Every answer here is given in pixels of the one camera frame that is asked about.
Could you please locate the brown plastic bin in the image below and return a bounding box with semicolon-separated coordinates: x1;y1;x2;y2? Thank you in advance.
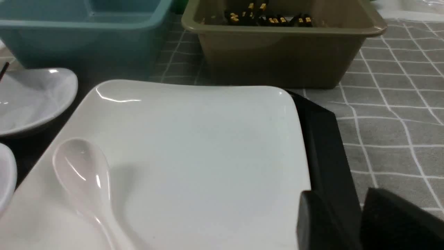
182;0;387;89

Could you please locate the bundle of black chopsticks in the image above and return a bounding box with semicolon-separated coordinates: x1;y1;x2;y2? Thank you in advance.
223;0;314;27

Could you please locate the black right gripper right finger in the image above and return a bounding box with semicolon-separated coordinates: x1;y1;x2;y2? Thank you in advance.
360;188;444;250

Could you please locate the grey checked tablecloth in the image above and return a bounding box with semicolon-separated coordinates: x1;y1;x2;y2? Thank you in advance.
0;13;444;220

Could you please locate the black chopstick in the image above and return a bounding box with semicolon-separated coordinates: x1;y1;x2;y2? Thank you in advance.
0;61;10;81

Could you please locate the white ceramic soup spoon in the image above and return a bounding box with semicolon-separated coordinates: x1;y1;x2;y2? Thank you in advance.
52;137;135;250

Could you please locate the teal plastic bin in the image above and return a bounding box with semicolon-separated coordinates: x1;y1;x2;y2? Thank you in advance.
0;0;173;82

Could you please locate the large white square plate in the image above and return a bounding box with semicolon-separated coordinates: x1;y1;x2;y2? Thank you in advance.
0;79;311;250

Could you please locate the small white bowl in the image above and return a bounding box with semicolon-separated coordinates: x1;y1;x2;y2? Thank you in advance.
0;68;79;137
0;144;17;216

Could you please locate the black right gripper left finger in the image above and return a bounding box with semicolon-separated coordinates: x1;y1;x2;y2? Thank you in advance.
296;190;357;250

